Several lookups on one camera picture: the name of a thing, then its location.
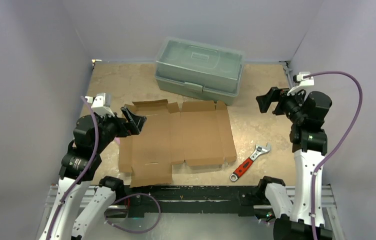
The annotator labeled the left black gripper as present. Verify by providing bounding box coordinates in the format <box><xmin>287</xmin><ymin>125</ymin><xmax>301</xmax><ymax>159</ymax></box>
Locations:
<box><xmin>93</xmin><ymin>105</ymin><xmax>146</xmax><ymax>152</ymax></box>

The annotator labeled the brown cardboard box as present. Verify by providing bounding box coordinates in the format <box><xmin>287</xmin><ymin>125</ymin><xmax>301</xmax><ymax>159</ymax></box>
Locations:
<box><xmin>118</xmin><ymin>99</ymin><xmax>237</xmax><ymax>187</ymax></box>

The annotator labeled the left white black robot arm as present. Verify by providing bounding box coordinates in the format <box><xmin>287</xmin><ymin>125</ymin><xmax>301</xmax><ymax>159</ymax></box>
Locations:
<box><xmin>40</xmin><ymin>106</ymin><xmax>147</xmax><ymax>240</ymax></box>

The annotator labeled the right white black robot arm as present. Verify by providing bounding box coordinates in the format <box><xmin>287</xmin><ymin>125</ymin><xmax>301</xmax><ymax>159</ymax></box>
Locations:
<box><xmin>256</xmin><ymin>87</ymin><xmax>333</xmax><ymax>240</ymax></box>

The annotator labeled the translucent green plastic toolbox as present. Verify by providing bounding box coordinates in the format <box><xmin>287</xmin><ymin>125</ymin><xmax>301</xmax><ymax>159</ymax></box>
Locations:
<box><xmin>154</xmin><ymin>37</ymin><xmax>244</xmax><ymax>106</ymax></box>

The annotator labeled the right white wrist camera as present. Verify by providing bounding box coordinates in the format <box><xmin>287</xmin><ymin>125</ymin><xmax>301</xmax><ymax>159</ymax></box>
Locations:
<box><xmin>287</xmin><ymin>71</ymin><xmax>315</xmax><ymax>96</ymax></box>

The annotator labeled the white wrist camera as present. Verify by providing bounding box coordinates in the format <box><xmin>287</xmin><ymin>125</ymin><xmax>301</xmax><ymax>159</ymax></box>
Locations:
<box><xmin>84</xmin><ymin>92</ymin><xmax>114</xmax><ymax>116</ymax></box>
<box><xmin>287</xmin><ymin>71</ymin><xmax>315</xmax><ymax>96</ymax></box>

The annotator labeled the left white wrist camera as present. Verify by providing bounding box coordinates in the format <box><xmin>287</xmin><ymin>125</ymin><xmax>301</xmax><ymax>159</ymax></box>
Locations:
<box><xmin>84</xmin><ymin>92</ymin><xmax>114</xmax><ymax>116</ymax></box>

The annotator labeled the red handled adjustable wrench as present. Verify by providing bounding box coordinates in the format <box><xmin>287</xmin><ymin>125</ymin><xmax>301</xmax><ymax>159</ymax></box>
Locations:
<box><xmin>229</xmin><ymin>142</ymin><xmax>271</xmax><ymax>182</ymax></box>

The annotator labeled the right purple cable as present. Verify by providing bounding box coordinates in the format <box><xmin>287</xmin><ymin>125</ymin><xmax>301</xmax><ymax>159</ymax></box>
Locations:
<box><xmin>310</xmin><ymin>70</ymin><xmax>364</xmax><ymax>240</ymax></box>

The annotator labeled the black metal base rail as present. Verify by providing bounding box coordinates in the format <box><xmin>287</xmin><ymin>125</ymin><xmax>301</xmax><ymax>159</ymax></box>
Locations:
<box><xmin>109</xmin><ymin>185</ymin><xmax>273</xmax><ymax>218</ymax></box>

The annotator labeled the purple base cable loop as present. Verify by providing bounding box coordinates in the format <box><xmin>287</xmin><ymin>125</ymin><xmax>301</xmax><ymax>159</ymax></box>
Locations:
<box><xmin>104</xmin><ymin>193</ymin><xmax>162</xmax><ymax>235</ymax></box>

